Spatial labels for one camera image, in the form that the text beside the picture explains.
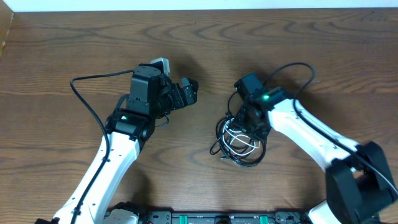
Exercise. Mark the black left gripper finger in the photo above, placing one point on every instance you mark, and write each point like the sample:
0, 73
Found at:
190, 83
189, 94

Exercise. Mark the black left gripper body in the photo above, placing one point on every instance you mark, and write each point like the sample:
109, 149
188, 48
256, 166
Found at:
178, 100

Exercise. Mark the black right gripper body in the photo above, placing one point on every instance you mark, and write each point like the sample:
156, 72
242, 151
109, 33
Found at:
245, 121

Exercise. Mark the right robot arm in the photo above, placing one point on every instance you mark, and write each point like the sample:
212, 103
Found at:
358, 179

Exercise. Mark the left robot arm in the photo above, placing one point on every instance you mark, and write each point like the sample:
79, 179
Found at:
153, 95

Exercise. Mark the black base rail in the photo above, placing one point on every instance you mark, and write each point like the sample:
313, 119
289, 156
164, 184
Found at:
217, 217

